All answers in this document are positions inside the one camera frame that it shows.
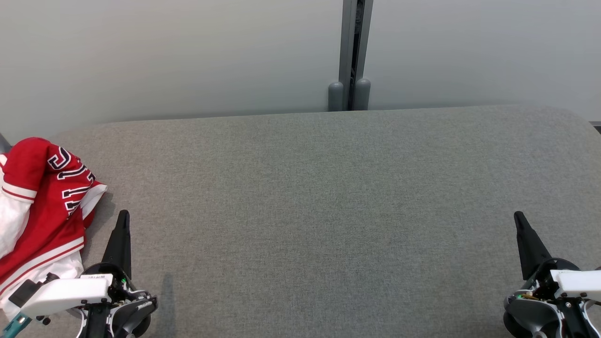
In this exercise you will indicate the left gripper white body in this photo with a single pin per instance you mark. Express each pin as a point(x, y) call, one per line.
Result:
point(65, 293)

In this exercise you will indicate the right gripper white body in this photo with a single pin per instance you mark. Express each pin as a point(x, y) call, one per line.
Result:
point(577, 284)

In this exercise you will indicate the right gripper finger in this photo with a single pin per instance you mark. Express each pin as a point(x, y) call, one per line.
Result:
point(528, 249)

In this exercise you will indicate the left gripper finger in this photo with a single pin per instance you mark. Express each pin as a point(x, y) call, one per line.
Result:
point(119, 244)

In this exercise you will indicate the red Bulls basketball jersey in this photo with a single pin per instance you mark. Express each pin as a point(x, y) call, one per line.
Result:
point(42, 206)

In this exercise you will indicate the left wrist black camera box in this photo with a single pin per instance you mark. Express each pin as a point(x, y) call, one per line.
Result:
point(28, 291)

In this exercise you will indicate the grey cylinder post foot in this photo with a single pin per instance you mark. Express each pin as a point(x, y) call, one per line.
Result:
point(362, 94)
point(335, 96)

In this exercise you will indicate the grey metal partition post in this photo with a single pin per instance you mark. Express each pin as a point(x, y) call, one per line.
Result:
point(347, 42)

